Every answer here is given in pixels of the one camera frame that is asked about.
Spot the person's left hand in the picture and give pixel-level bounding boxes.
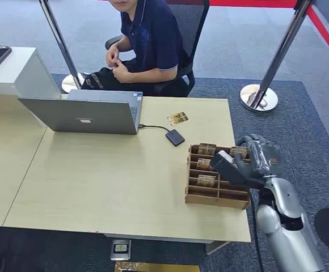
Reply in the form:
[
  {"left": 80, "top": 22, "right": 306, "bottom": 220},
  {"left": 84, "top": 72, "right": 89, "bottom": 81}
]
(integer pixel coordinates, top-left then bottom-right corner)
[{"left": 112, "top": 59, "right": 131, "bottom": 84}]

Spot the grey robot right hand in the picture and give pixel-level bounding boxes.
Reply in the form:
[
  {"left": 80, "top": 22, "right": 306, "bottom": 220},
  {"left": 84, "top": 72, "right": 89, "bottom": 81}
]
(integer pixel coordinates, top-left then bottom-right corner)
[{"left": 234, "top": 134, "right": 282, "bottom": 181}]

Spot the black usb cable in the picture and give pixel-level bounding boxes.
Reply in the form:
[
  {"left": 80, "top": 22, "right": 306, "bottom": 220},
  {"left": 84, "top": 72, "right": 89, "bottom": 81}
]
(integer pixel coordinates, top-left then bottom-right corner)
[{"left": 138, "top": 124, "right": 171, "bottom": 133}]

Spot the person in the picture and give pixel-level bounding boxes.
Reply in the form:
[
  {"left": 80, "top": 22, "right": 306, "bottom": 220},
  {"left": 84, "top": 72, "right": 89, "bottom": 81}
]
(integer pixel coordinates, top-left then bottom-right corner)
[{"left": 80, "top": 0, "right": 195, "bottom": 97}]

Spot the red barrier belt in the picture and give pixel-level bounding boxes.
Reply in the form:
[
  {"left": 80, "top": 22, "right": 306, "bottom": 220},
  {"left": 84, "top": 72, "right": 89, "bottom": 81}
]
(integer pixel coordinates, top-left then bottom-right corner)
[
  {"left": 306, "top": 5, "right": 329, "bottom": 71},
  {"left": 96, "top": 0, "right": 298, "bottom": 9}
]

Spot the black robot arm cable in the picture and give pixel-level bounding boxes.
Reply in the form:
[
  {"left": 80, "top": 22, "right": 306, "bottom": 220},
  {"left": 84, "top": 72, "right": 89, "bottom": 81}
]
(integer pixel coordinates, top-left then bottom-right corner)
[{"left": 249, "top": 188, "right": 265, "bottom": 272}]

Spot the white cabinet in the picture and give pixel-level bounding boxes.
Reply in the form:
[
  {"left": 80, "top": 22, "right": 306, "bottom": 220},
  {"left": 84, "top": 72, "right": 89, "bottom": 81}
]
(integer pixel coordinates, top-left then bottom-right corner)
[{"left": 0, "top": 45, "right": 62, "bottom": 101}]

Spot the dark blue rug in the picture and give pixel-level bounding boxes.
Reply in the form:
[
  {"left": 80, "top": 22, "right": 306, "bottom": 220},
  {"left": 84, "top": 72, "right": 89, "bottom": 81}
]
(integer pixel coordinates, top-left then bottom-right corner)
[{"left": 0, "top": 73, "right": 329, "bottom": 272}]

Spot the chrome stanchion post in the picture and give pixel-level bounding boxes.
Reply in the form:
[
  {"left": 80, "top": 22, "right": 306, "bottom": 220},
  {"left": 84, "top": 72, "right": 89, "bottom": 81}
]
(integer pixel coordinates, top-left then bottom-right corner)
[
  {"left": 39, "top": 0, "right": 90, "bottom": 94},
  {"left": 240, "top": 0, "right": 315, "bottom": 113}
]

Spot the gold floor plate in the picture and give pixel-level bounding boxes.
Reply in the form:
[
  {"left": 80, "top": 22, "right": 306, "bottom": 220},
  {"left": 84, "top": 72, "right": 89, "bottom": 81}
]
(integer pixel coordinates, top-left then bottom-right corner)
[{"left": 114, "top": 261, "right": 201, "bottom": 272}]

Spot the wooden desk leg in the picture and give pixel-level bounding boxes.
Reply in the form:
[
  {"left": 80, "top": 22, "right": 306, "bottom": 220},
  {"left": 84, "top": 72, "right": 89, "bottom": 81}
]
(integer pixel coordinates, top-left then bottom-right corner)
[{"left": 205, "top": 241, "right": 231, "bottom": 256}]

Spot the gold hotel card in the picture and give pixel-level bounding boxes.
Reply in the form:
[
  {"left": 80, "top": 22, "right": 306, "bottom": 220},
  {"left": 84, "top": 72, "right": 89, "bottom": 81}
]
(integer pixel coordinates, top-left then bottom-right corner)
[
  {"left": 228, "top": 146, "right": 249, "bottom": 159},
  {"left": 197, "top": 143, "right": 217, "bottom": 156},
  {"left": 196, "top": 158, "right": 213, "bottom": 171},
  {"left": 196, "top": 174, "right": 217, "bottom": 188}
]

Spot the grey laptop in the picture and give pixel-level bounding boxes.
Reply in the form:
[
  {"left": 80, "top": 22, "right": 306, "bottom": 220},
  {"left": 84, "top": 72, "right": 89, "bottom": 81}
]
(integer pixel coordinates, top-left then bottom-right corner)
[{"left": 17, "top": 89, "right": 144, "bottom": 135}]

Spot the metal floor socket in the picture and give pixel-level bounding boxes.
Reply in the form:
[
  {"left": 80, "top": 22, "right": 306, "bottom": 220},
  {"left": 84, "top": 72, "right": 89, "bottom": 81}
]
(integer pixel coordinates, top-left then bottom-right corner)
[{"left": 110, "top": 239, "right": 132, "bottom": 262}]

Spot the black mesh office chair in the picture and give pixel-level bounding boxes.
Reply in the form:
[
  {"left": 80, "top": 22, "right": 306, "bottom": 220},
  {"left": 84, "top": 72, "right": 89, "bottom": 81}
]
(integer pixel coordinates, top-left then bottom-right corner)
[{"left": 104, "top": 0, "right": 210, "bottom": 97}]

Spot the black external drive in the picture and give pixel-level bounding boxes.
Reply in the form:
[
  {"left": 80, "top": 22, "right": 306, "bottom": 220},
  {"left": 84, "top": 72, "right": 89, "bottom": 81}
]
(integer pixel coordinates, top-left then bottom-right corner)
[{"left": 165, "top": 129, "right": 186, "bottom": 147}]

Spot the person's right hand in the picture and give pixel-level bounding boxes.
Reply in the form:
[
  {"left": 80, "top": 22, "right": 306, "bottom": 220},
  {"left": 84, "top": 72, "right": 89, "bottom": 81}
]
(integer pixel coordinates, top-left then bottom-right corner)
[{"left": 106, "top": 45, "right": 120, "bottom": 69}]

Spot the gold printed card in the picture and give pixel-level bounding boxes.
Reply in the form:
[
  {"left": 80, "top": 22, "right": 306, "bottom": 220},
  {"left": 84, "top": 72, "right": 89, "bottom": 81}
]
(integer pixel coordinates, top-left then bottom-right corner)
[{"left": 166, "top": 111, "right": 189, "bottom": 126}]

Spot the wooden card holder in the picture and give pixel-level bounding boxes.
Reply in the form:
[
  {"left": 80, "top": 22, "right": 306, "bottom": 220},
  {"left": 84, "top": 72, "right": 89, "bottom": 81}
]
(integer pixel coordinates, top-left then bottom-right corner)
[{"left": 185, "top": 143, "right": 251, "bottom": 210}]

